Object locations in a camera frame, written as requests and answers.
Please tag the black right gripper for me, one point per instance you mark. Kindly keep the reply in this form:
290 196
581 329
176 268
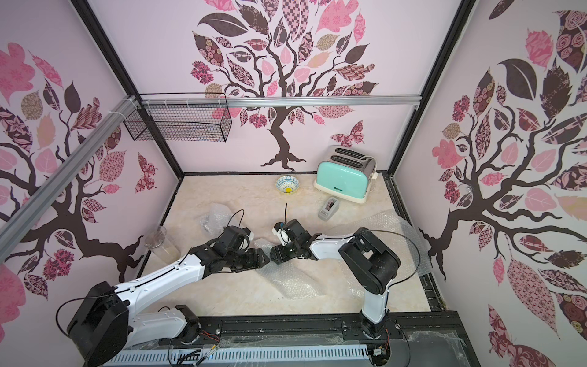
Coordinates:
287 248

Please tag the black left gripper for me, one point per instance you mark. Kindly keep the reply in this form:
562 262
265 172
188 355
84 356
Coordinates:
253 263

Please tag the bubble wrap sheet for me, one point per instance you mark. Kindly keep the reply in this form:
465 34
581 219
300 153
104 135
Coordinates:
295 284
216 219

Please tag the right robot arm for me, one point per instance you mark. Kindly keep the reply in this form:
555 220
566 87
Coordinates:
373 264

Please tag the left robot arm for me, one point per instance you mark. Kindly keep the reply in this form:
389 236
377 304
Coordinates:
112 318

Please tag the grey tape dispenser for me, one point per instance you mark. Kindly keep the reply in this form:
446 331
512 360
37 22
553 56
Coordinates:
329 208

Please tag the clear drinking glass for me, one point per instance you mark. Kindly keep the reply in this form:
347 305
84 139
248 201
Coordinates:
159 242

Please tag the yellow dotted ceramic bowl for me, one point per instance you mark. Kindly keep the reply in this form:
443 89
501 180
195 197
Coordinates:
287 184

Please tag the mint green toaster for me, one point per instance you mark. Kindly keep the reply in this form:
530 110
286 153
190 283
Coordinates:
346 173

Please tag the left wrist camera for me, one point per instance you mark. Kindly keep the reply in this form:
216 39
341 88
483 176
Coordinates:
232 239

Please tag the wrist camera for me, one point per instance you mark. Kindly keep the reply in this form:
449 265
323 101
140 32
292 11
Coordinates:
279 232
232 239

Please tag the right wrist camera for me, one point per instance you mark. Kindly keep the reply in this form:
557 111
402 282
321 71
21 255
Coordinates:
279 232

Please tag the white slotted cable duct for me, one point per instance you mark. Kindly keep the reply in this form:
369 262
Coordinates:
255 356

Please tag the black wire basket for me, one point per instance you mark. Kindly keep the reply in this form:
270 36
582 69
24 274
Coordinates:
181 117

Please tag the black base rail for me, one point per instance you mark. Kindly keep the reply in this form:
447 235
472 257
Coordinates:
350 326

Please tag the aluminium rail back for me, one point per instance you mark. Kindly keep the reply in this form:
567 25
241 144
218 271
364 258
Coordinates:
284 101

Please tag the aluminium rail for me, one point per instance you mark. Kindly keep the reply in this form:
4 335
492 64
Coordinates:
284 101
18 226

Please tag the aluminium rail left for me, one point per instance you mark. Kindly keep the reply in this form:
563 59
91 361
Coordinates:
18 226

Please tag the black corner frame post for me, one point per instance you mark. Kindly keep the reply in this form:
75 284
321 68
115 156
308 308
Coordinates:
90 20

